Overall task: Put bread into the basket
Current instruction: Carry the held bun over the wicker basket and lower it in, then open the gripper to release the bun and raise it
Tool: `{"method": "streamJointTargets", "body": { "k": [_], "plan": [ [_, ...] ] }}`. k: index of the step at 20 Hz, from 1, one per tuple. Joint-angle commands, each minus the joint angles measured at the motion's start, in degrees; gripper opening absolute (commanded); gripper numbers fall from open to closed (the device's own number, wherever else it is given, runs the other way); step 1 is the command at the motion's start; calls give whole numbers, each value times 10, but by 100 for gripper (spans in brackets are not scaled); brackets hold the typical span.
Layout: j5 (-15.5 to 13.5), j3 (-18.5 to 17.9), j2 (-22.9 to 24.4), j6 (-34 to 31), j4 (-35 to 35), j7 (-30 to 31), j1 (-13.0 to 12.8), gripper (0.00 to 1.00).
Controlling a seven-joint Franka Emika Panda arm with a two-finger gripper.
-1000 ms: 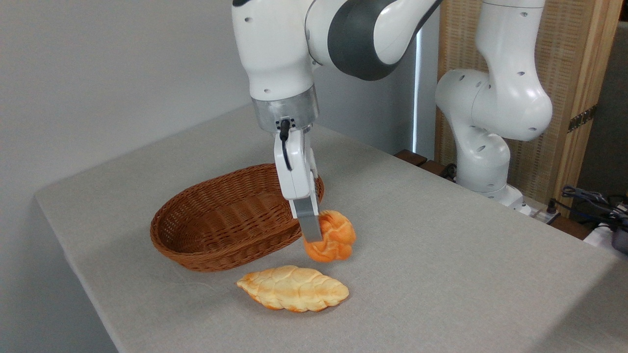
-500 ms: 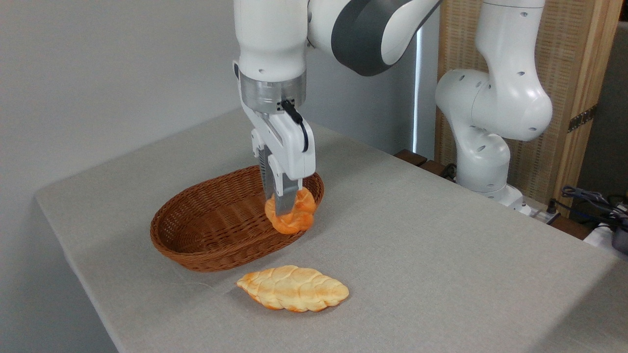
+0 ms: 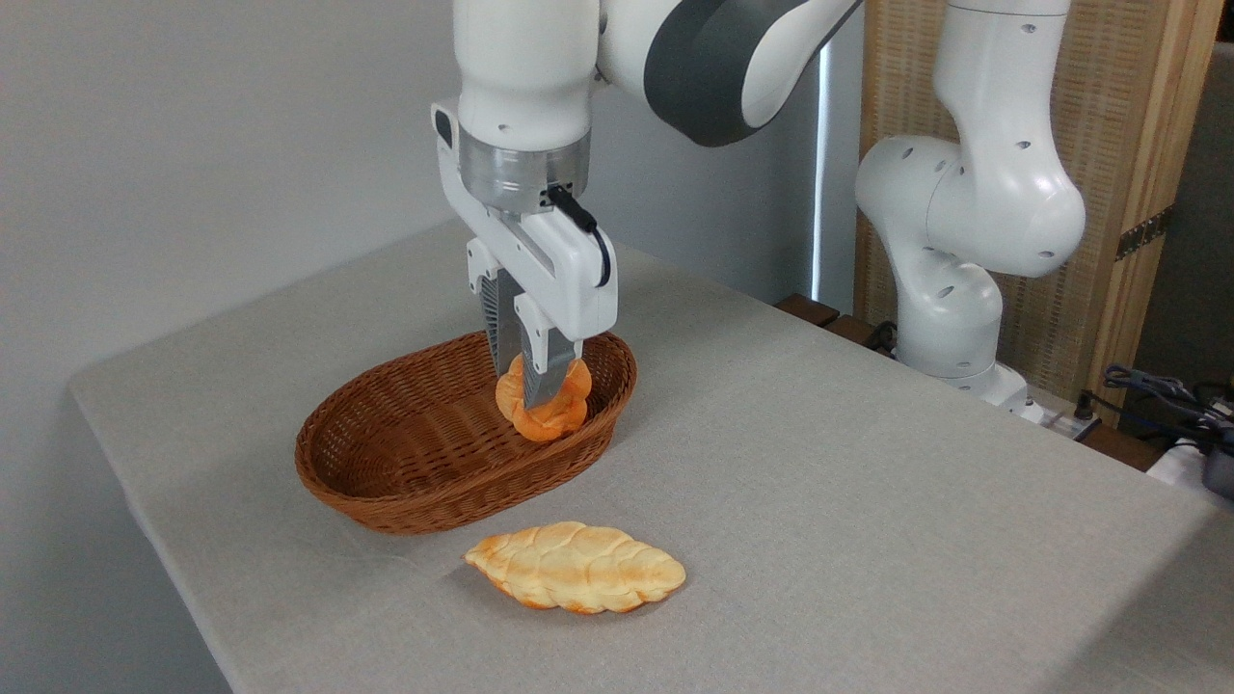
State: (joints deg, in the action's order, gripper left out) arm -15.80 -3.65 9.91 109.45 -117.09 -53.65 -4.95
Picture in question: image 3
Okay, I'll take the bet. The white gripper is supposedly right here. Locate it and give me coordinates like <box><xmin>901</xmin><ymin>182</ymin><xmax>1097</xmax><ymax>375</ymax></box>
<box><xmin>431</xmin><ymin>97</ymin><xmax>620</xmax><ymax>410</ymax></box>

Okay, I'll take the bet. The round orange bread roll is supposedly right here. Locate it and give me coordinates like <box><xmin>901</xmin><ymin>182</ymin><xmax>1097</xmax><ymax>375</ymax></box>
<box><xmin>496</xmin><ymin>353</ymin><xmax>592</xmax><ymax>443</ymax></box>

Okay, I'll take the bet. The brown wicker basket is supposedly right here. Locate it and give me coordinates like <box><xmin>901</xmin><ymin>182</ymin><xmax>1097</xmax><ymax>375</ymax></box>
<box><xmin>295</xmin><ymin>331</ymin><xmax>638</xmax><ymax>536</ymax></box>

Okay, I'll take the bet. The long braided bread loaf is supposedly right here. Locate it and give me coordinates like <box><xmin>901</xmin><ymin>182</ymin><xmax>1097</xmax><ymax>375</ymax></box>
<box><xmin>465</xmin><ymin>521</ymin><xmax>687</xmax><ymax>615</ymax></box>

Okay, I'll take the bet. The grey tablecloth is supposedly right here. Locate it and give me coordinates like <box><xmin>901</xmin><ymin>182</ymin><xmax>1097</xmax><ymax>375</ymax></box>
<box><xmin>69</xmin><ymin>220</ymin><xmax>1234</xmax><ymax>694</ymax></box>

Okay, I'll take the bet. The wooden rattan folding screen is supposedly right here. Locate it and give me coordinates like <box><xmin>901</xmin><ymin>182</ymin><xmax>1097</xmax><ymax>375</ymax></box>
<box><xmin>856</xmin><ymin>0</ymin><xmax>1225</xmax><ymax>425</ymax></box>

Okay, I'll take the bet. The metal screen hinge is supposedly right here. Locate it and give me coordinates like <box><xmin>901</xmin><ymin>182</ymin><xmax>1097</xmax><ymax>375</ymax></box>
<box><xmin>1116</xmin><ymin>205</ymin><xmax>1174</xmax><ymax>261</ymax></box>

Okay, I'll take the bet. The dark grey box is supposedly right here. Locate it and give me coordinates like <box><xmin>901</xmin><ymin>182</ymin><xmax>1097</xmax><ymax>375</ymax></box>
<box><xmin>1202</xmin><ymin>447</ymin><xmax>1234</xmax><ymax>501</ymax></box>

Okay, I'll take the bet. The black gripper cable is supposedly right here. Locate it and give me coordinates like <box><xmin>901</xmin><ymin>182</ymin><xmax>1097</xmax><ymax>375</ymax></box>
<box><xmin>548</xmin><ymin>185</ymin><xmax>615</xmax><ymax>289</ymax></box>

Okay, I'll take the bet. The black cable bundle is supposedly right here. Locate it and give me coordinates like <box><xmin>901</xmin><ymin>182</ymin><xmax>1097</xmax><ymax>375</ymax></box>
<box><xmin>1078</xmin><ymin>364</ymin><xmax>1234</xmax><ymax>454</ymax></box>

